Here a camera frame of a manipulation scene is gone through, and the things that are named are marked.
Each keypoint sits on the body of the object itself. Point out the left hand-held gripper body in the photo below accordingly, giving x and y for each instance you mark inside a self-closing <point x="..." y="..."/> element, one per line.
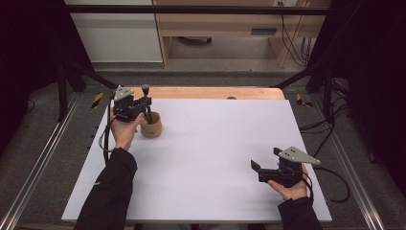
<point x="126" y="108"/>

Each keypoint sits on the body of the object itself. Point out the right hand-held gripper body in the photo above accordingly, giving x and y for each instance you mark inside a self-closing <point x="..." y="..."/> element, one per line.
<point x="298" y="155"/>

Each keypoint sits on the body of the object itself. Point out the tan brush holder cup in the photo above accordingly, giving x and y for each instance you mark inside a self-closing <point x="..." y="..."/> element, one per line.
<point x="153" y="129"/>

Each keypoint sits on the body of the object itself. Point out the person's left hand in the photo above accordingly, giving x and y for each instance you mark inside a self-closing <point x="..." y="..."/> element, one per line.
<point x="124" y="132"/>

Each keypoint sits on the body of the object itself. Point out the person's right hand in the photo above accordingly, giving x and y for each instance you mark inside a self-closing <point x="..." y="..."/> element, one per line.
<point x="292" y="192"/>

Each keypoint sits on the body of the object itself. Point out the white board sheet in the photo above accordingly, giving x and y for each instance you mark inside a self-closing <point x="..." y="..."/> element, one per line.
<point x="210" y="134"/>

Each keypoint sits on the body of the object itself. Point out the white cabinet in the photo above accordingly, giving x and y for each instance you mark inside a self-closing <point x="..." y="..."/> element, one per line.
<point x="118" y="38"/>

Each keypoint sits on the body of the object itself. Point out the black curtain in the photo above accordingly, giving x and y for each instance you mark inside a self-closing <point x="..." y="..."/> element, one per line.
<point x="373" y="80"/>
<point x="28" y="57"/>

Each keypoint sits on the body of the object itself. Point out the light wooden desk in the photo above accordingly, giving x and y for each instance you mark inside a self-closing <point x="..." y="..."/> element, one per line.
<point x="223" y="24"/>

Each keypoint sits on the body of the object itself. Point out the aluminium floor rail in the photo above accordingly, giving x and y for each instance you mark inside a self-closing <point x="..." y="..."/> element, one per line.
<point x="351" y="166"/>
<point x="41" y="159"/>

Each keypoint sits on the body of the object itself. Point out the black metal frame stand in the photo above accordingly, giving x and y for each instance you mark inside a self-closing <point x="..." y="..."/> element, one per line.
<point x="63" y="96"/>
<point x="327" y="96"/>

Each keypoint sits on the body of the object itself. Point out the black horizontal frame bar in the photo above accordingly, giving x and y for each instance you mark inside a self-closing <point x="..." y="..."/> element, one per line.
<point x="191" y="10"/>

